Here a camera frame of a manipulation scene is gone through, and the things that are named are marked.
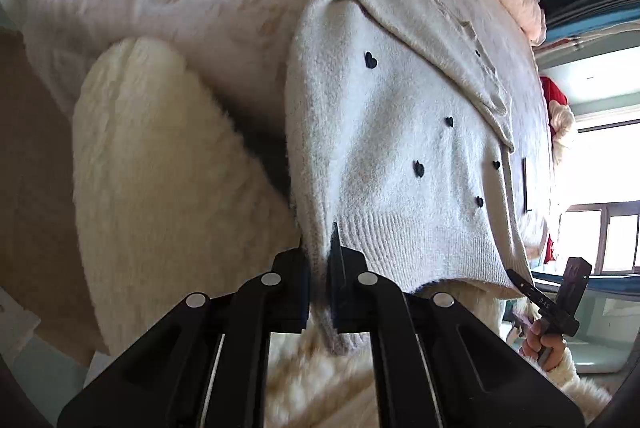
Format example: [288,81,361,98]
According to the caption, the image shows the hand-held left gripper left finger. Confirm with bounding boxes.
[57,248,312,428]

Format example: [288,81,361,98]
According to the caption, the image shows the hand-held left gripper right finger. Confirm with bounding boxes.
[325,222,586,428]

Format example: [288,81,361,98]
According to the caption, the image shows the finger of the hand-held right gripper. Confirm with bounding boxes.
[558,257,593,325]
[505,268,557,325]

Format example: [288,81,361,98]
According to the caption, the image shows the white knit sweater dark hearts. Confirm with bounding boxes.
[284,0,534,357]

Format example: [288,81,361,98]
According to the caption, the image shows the person's right forearm fluffy sleeve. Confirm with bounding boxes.
[549,344,615,415]

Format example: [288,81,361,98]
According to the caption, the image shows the person's right hand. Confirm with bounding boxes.
[519,319,569,373]

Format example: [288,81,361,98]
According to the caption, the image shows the glass side table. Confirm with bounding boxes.
[505,272,640,376]

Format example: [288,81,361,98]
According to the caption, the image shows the window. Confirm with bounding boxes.
[552,120,640,276]

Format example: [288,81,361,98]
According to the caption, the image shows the cream fluffy garment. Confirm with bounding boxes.
[71,35,506,428]

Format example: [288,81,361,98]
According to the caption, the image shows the red cloth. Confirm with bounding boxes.
[539,75,571,109]

